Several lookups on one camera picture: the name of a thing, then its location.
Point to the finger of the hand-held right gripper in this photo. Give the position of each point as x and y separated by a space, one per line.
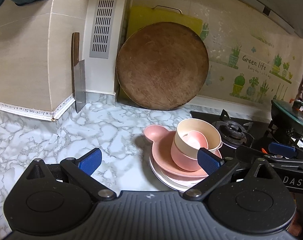
282 148
249 153

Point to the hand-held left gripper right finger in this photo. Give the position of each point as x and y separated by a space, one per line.
209 162

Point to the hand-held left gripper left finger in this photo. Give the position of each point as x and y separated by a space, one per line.
90 161

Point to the pink heart-shaped dish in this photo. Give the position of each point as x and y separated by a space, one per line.
195 140

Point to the pink bowl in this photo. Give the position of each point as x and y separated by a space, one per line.
181 160

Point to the cream bowl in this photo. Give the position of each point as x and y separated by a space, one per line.
191 125

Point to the white deep plate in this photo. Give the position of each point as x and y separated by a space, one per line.
166 181

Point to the pink bear-shaped plate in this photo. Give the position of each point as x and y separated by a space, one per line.
159 145

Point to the gas burner grate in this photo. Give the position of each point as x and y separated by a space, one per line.
235 132
279 133

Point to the black gas stove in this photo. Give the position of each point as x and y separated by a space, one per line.
259 141

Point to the pot with glass lid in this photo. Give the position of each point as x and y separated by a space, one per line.
291 115

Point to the white music-note edging strip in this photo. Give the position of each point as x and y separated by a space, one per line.
64 106
21 110

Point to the round wooden cutting board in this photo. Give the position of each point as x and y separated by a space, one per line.
161 67

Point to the grey metal vent grille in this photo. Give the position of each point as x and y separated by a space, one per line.
104 22

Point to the grey range hood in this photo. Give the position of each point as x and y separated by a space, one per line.
279 5

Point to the yellow plastic cutting board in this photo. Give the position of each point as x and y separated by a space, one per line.
141 17

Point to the plant print wall sticker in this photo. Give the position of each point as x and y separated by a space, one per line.
254 80

